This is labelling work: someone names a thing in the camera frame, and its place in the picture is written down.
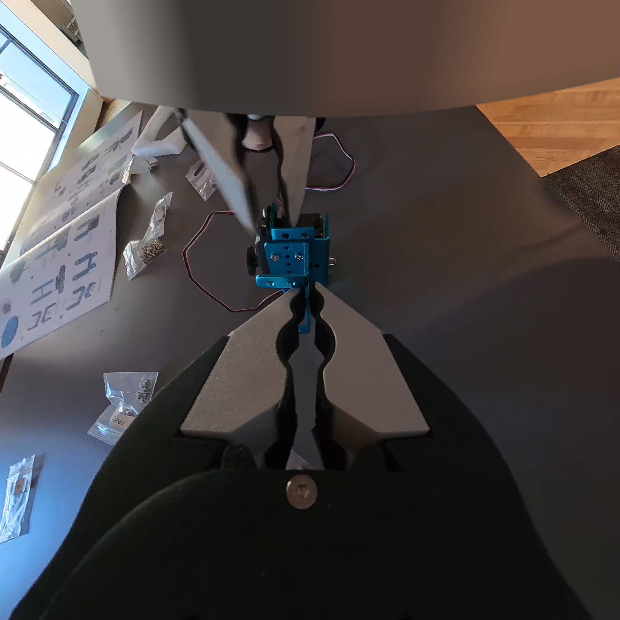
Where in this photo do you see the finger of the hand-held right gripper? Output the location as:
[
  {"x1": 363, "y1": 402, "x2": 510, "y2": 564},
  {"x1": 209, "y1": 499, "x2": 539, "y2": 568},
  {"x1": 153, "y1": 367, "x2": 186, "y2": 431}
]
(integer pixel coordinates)
[
  {"x1": 178, "y1": 109, "x2": 260, "y2": 234},
  {"x1": 271, "y1": 116, "x2": 316, "y2": 227}
]

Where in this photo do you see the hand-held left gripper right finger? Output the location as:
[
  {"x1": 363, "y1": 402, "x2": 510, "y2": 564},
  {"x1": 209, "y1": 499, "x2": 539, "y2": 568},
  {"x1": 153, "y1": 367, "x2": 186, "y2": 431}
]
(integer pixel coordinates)
[{"x1": 312, "y1": 283, "x2": 431, "y2": 470}]

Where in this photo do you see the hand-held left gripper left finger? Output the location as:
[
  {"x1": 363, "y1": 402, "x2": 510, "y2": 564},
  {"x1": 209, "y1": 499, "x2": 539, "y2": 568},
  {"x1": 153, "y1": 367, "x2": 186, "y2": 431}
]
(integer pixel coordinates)
[{"x1": 179, "y1": 286, "x2": 300, "y2": 470}]

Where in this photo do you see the thin servo cable with plug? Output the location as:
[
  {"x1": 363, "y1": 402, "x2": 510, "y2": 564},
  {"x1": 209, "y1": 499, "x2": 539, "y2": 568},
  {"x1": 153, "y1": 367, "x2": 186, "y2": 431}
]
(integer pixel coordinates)
[{"x1": 183, "y1": 130, "x2": 357, "y2": 313}]

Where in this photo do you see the blue metal servo bracket assembly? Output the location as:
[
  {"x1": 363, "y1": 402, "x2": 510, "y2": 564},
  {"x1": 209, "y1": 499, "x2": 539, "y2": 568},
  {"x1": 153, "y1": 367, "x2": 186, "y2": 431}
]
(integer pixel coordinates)
[{"x1": 244, "y1": 202, "x2": 337, "y2": 336}]

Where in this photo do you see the dark desk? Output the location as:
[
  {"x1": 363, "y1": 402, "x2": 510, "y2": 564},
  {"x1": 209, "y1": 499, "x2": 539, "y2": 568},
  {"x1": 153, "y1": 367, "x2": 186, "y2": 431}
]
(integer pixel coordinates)
[{"x1": 0, "y1": 97, "x2": 620, "y2": 620}]

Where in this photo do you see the person's right hand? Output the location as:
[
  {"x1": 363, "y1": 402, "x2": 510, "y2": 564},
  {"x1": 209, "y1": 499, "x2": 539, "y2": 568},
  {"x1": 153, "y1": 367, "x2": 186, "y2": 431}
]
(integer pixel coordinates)
[{"x1": 241, "y1": 116, "x2": 273, "y2": 152}]

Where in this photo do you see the small clear plastic bag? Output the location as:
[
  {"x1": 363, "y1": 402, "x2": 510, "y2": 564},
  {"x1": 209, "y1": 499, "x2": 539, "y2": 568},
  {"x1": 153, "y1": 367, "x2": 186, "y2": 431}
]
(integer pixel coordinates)
[
  {"x1": 185, "y1": 160, "x2": 220, "y2": 202},
  {"x1": 121, "y1": 155, "x2": 158, "y2": 186}
]

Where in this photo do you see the narrow clear screw bag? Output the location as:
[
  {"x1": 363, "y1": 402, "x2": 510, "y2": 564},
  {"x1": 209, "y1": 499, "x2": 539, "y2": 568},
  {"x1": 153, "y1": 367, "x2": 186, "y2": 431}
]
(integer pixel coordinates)
[{"x1": 150, "y1": 191, "x2": 174, "y2": 239}]

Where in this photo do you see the clear bag of dark screws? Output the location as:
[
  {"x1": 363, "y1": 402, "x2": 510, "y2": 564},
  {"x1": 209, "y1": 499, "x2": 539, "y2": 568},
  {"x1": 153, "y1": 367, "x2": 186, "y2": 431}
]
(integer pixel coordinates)
[{"x1": 87, "y1": 371, "x2": 160, "y2": 445}]

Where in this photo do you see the clear bag of silver screws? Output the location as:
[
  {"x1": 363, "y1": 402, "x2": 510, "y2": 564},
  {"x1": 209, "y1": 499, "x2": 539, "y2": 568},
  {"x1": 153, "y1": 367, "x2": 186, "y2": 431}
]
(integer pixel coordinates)
[{"x1": 122, "y1": 236, "x2": 168, "y2": 282}]

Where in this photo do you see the assembly instruction sheet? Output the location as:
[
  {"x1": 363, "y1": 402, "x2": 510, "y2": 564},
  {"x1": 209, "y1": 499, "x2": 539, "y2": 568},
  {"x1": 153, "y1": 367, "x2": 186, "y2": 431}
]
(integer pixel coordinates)
[{"x1": 0, "y1": 110, "x2": 143, "y2": 361}]

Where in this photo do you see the large glass window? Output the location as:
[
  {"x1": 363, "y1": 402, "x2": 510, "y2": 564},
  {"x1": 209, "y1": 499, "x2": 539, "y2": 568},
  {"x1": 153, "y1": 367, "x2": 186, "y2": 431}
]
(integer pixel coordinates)
[{"x1": 0, "y1": 24, "x2": 80, "y2": 253}]

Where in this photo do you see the clear bag with brown part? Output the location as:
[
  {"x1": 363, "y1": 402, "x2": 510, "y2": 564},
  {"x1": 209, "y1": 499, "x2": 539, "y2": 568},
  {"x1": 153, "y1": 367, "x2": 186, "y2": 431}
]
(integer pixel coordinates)
[{"x1": 0, "y1": 454, "x2": 37, "y2": 545}]

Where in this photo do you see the white foam frame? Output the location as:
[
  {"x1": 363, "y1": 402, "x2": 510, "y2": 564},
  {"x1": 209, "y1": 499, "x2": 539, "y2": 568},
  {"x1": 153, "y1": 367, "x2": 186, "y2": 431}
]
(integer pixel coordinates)
[{"x1": 132, "y1": 108, "x2": 190, "y2": 158}]

